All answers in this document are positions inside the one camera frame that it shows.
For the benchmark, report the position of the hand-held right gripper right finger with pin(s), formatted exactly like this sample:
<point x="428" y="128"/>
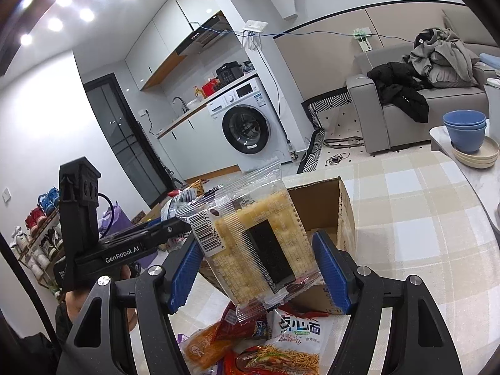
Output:
<point x="330" y="269"/>

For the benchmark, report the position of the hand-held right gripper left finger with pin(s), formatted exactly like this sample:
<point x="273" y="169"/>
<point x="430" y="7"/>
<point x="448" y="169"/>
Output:
<point x="185" y="273"/>

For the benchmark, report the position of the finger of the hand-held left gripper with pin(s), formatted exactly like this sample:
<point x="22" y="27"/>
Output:
<point x="132" y="236"/>
<point x="172" y="226"/>

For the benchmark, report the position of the white purple-edged snack packet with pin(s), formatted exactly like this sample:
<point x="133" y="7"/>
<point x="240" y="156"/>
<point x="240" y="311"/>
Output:
<point x="181" y="203"/>

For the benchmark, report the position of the brown cardboard box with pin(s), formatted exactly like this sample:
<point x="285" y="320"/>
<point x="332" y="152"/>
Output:
<point x="332" y="211"/>

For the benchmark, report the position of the purple grape snack packet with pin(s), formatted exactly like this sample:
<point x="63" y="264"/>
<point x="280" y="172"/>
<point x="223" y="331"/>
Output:
<point x="183" y="338"/>

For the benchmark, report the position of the clear cracker packet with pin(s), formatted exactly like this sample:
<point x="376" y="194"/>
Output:
<point x="254" y="234"/>

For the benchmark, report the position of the orange bread packet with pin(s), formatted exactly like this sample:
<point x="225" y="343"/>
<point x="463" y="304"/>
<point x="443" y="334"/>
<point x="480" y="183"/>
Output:
<point x="207" y="349"/>

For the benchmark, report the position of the white noodle snack packet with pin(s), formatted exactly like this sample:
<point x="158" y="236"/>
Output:
<point x="297" y="343"/>

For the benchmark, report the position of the person's left hand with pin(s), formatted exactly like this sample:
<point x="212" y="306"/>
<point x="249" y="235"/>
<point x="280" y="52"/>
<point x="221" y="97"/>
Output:
<point x="75" y="306"/>

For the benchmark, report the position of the shoe rack with shoes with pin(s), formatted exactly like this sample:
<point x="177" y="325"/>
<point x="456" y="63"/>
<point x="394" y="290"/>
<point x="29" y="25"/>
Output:
<point x="37" y="238"/>

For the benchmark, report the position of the dark glass door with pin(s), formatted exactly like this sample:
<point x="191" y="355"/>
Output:
<point x="125" y="140"/>

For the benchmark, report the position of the white kitchen counter cabinet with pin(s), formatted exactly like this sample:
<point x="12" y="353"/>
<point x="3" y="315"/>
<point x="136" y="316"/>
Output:
<point x="191" y="144"/>

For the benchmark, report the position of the checkered tablecloth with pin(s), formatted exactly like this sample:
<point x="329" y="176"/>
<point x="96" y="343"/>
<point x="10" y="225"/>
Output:
<point x="410" y="242"/>

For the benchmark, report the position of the plastic bottle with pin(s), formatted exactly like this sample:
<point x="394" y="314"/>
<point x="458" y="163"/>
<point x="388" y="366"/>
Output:
<point x="293" y="152"/>

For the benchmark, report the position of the black faucet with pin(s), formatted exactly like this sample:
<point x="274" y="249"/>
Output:
<point x="181" y="103"/>

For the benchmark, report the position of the white washing machine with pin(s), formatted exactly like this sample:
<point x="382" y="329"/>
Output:
<point x="246" y="125"/>

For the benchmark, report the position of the yellow bottle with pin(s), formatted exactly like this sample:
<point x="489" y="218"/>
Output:
<point x="198" y="93"/>

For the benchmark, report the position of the red box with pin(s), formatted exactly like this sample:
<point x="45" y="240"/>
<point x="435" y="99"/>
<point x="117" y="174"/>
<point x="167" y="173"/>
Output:
<point x="211" y="88"/>

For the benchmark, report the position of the folded patterned mat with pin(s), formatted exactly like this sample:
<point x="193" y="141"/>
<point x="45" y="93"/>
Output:
<point x="332" y="125"/>

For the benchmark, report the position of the black pressure cooker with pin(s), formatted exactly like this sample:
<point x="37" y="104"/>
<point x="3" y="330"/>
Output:
<point x="229" y="72"/>

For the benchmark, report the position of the white marble table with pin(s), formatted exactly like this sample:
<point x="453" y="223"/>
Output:
<point x="441" y="140"/>

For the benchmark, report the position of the stack of beige plates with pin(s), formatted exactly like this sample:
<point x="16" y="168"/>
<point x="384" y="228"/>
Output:
<point x="480" y="160"/>

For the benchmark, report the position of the white upper kitchen cabinets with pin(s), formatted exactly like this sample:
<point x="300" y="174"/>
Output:
<point x="168" y="35"/>

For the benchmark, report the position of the grey sofa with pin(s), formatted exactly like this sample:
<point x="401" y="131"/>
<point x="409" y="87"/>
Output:
<point x="449" y="117"/>

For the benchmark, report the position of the range hood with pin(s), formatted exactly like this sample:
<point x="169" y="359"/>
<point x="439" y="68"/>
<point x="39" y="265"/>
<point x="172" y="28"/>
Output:
<point x="203" y="35"/>

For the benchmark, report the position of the black jacket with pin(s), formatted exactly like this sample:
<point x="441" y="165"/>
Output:
<point x="398" y="84"/>

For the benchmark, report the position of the group of ceiling spotlights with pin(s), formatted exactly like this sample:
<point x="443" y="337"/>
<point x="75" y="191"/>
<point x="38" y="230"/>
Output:
<point x="78" y="7"/>

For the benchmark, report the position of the white router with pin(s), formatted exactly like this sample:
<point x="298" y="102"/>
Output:
<point x="254" y="27"/>

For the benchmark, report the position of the white electric kettle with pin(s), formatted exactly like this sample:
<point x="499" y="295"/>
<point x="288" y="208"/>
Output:
<point x="493" y="105"/>

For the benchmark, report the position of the green white power strip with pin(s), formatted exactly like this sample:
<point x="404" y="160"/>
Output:
<point x="363" y="38"/>

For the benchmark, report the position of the grey clothes pile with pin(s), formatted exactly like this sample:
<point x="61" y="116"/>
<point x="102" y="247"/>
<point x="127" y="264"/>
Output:
<point x="441" y="58"/>

